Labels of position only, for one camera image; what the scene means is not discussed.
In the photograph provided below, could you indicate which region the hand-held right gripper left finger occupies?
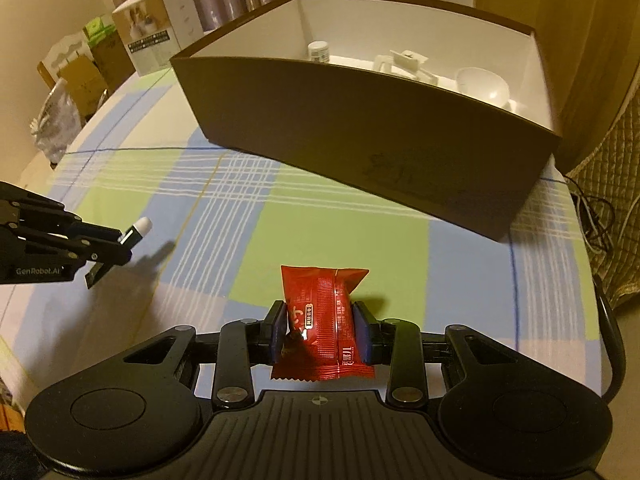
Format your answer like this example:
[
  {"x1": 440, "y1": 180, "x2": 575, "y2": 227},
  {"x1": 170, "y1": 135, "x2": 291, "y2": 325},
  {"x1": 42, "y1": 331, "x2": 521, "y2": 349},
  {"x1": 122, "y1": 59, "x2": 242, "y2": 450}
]
[{"x1": 122, "y1": 300, "x2": 290, "y2": 408}]

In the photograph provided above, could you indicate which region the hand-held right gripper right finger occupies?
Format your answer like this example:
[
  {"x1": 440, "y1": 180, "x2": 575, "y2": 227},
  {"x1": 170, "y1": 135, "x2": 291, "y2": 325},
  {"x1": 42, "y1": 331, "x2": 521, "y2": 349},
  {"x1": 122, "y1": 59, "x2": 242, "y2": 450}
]
[{"x1": 351, "y1": 301, "x2": 518, "y2": 407}]

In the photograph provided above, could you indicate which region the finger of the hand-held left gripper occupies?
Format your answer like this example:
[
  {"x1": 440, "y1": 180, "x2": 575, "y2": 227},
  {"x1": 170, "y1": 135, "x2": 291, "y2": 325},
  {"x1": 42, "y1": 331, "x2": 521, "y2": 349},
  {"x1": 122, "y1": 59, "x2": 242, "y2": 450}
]
[
  {"x1": 0, "y1": 224, "x2": 133, "y2": 291},
  {"x1": 0, "y1": 182, "x2": 136, "y2": 249}
]

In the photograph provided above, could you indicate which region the dark green lip balm tube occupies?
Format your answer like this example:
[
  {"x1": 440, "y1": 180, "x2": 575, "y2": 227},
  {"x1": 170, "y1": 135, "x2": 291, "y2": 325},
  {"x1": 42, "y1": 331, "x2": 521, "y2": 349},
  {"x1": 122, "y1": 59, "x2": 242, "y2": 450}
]
[{"x1": 119, "y1": 217, "x2": 152, "y2": 247}]

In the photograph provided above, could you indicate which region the red snack packet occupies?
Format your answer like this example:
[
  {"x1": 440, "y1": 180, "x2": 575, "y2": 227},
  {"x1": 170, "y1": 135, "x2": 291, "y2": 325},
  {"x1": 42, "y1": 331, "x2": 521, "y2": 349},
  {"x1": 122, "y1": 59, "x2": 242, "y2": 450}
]
[{"x1": 270, "y1": 264, "x2": 376, "y2": 382}]

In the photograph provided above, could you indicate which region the brown cardboard storage box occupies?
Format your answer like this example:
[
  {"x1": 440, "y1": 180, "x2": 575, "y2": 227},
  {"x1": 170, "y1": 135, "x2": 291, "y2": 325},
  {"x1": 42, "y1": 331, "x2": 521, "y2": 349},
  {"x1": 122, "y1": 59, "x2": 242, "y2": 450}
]
[{"x1": 169, "y1": 0, "x2": 563, "y2": 243}]

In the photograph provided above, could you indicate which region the white hair claw clip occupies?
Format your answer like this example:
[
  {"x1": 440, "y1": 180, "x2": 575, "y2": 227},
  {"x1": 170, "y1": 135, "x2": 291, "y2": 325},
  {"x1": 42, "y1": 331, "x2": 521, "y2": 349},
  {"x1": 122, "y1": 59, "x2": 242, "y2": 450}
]
[{"x1": 372, "y1": 49, "x2": 438, "y2": 83}]

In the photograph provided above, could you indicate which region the white plastic spoon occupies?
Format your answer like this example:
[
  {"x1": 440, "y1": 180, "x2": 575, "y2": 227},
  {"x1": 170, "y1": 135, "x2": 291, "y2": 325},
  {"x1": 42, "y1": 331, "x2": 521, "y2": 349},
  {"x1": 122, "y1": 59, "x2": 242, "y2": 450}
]
[{"x1": 455, "y1": 66, "x2": 523, "y2": 113}]

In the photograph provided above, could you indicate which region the clear plastic bag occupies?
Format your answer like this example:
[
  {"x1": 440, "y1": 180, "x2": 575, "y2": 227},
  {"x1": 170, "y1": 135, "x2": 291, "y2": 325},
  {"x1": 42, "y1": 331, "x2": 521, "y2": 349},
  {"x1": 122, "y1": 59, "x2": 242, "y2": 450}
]
[{"x1": 30, "y1": 82, "x2": 83, "y2": 166}]

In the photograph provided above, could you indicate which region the checked tablecloth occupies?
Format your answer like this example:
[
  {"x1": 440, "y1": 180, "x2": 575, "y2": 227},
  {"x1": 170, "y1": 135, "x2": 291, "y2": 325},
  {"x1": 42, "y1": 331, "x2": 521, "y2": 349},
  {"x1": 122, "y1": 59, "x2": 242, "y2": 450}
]
[{"x1": 0, "y1": 67, "x2": 608, "y2": 411}]

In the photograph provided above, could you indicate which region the green and white box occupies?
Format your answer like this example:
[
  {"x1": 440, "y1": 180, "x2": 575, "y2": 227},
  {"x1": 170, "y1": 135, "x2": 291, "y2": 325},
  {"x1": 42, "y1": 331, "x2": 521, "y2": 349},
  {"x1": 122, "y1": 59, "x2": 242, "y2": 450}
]
[{"x1": 82, "y1": 16, "x2": 118, "y2": 43}]

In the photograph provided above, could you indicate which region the white product box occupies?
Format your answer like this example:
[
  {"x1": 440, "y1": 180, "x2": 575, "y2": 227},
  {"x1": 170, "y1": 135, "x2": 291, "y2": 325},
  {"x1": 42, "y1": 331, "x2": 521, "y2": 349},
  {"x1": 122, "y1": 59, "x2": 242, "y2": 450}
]
[{"x1": 111, "y1": 0, "x2": 205, "y2": 77}]

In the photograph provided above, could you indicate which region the quilted tan chair cover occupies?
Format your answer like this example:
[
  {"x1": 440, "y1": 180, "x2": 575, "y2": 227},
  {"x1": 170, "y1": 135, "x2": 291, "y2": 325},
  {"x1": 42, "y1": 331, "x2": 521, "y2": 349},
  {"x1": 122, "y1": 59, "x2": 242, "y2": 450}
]
[{"x1": 565, "y1": 105, "x2": 640, "y2": 311}]

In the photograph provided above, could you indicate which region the black curved chair frame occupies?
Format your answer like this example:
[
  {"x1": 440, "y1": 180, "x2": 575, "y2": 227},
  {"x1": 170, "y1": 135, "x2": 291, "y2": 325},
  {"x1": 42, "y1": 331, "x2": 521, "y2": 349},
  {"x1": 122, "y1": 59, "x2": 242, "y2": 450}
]
[{"x1": 592, "y1": 275, "x2": 627, "y2": 403}]

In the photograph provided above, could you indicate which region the black cable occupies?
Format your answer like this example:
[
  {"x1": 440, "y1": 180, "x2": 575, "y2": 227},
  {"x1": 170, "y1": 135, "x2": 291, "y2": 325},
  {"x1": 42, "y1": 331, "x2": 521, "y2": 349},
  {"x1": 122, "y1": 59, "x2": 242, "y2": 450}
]
[{"x1": 567, "y1": 175, "x2": 618, "y2": 256}]

